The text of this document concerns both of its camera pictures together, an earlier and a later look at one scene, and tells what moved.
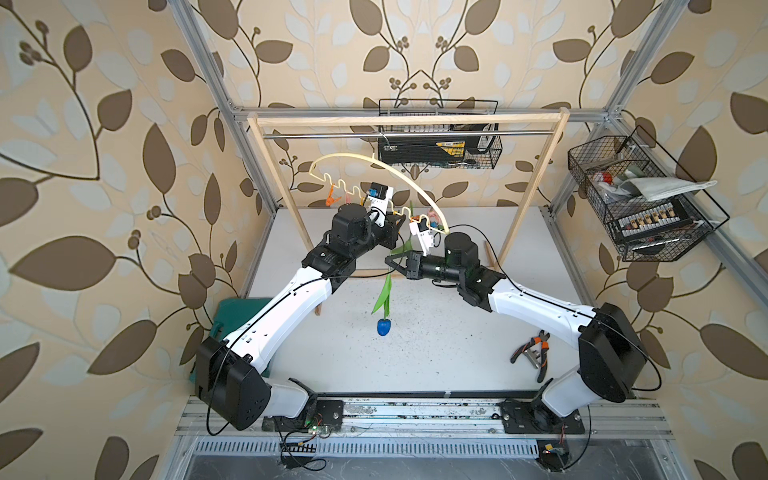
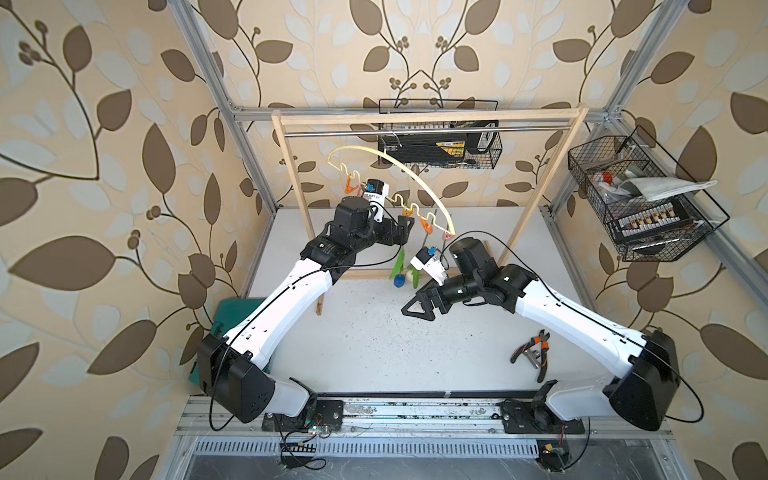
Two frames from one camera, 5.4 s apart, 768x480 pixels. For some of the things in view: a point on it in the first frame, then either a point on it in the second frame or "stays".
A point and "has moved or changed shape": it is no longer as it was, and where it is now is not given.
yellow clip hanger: [430, 195] has moved or changed shape
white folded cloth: [657, 188] stays
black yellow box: [435, 149] stays
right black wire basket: [656, 210] stays
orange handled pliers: [536, 353] stays
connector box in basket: [666, 216] stays
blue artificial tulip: [384, 324] has moved or changed shape
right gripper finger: [390, 260] -> [424, 298]
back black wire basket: [461, 152] stays
